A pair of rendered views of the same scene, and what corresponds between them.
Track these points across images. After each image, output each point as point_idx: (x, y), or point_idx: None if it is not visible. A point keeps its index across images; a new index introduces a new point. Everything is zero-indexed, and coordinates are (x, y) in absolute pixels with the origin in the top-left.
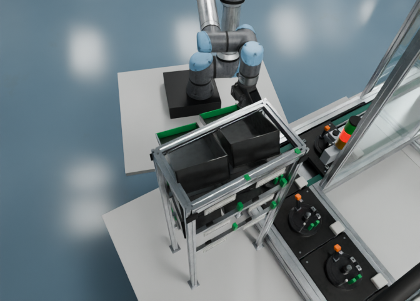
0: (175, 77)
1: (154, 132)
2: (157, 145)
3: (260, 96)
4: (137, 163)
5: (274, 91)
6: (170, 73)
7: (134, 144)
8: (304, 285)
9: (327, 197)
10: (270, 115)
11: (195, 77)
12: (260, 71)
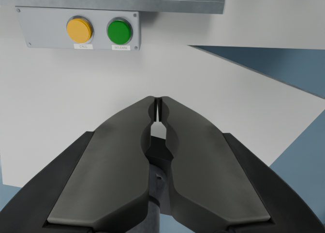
0: (162, 206)
1: (242, 141)
2: (255, 122)
3: (32, 123)
4: (302, 108)
5: (0, 121)
6: (165, 212)
7: (279, 137)
8: None
9: None
10: None
11: (155, 222)
12: (14, 162)
